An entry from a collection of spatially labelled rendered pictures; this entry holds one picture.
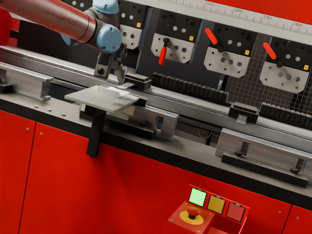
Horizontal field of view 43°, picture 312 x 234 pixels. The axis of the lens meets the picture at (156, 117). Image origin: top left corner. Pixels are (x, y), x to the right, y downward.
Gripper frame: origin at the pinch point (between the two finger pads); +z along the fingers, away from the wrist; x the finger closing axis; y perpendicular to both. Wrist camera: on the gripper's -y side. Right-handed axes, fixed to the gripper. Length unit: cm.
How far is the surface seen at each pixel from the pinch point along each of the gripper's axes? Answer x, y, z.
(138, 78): -1.3, 21.1, 20.0
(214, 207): -48, -32, 6
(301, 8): -56, 30, -27
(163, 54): -16.1, 10.4, -10.1
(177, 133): 12, 151, 252
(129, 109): -6.7, -1.6, 11.9
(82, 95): 5.1, -12.8, -4.5
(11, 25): 85, 47, 37
